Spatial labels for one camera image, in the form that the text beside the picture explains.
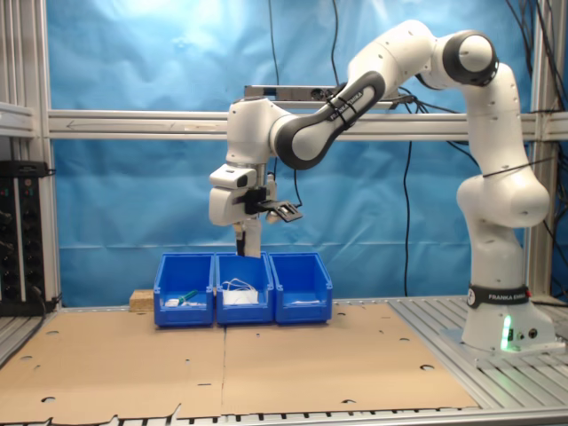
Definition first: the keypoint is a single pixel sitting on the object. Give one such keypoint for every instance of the brown cardboard sheet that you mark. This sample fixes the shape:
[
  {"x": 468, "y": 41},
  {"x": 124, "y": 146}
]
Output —
[
  {"x": 333, "y": 368},
  {"x": 111, "y": 364}
]

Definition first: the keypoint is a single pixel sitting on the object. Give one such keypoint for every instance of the chipboard wood block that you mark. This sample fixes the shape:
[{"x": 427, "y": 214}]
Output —
[{"x": 142, "y": 302}]

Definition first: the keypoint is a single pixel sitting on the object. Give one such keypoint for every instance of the horizontal aluminium beam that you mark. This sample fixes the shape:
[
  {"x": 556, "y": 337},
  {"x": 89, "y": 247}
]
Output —
[{"x": 133, "y": 125}]

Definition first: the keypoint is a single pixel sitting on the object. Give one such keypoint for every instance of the blue plastic storage bin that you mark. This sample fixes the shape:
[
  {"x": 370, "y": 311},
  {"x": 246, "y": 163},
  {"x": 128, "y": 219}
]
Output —
[
  {"x": 304, "y": 313},
  {"x": 184, "y": 316},
  {"x": 244, "y": 314}
]

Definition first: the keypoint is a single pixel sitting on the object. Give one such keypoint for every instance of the stack of white face masks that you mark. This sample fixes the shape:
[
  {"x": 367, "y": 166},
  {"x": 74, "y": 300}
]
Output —
[{"x": 242, "y": 298}]

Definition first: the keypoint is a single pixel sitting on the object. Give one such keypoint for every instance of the black electronics rack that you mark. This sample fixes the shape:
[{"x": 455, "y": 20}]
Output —
[{"x": 22, "y": 244}]

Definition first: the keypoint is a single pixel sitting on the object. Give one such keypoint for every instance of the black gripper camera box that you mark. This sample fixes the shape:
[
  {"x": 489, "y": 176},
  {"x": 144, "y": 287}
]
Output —
[{"x": 286, "y": 212}]

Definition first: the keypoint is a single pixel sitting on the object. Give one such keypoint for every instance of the white printed cotton packet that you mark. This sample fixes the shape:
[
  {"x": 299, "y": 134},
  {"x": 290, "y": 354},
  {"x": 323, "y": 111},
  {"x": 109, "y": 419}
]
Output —
[
  {"x": 302, "y": 302},
  {"x": 254, "y": 239}
]

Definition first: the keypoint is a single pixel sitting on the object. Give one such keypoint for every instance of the aluminium side rail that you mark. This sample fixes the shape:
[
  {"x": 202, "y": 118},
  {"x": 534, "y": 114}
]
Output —
[{"x": 18, "y": 120}]

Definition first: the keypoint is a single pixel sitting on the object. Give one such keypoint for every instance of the long white printed packet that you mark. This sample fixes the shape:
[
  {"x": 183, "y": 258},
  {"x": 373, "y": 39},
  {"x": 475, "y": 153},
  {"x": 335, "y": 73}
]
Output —
[{"x": 171, "y": 303}]

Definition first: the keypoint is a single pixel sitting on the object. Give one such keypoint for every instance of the loose green syringe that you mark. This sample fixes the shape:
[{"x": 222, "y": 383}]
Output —
[{"x": 190, "y": 294}]

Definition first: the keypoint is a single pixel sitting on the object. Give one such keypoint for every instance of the aluminium frame post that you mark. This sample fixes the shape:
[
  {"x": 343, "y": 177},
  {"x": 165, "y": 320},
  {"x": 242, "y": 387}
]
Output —
[
  {"x": 37, "y": 66},
  {"x": 11, "y": 44},
  {"x": 539, "y": 266}
]

